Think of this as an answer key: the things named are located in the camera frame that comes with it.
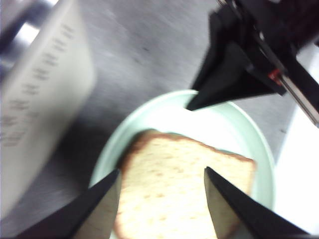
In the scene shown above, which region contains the beige toaster with chrome top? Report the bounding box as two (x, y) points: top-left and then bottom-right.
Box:
(0, 0), (97, 222)

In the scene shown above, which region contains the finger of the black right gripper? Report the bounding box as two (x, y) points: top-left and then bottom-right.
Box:
(190, 6), (241, 90)
(186, 41), (287, 112)

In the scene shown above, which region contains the toast slice with flecked face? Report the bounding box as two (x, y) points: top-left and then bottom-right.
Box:
(113, 129), (257, 239)

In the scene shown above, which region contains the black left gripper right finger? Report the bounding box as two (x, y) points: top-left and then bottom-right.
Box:
(204, 167), (315, 239)

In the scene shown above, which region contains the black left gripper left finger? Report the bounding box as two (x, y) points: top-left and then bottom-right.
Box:
(14, 169), (122, 239)

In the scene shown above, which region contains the pale green round plate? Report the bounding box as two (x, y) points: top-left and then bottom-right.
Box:
(88, 90), (276, 239)

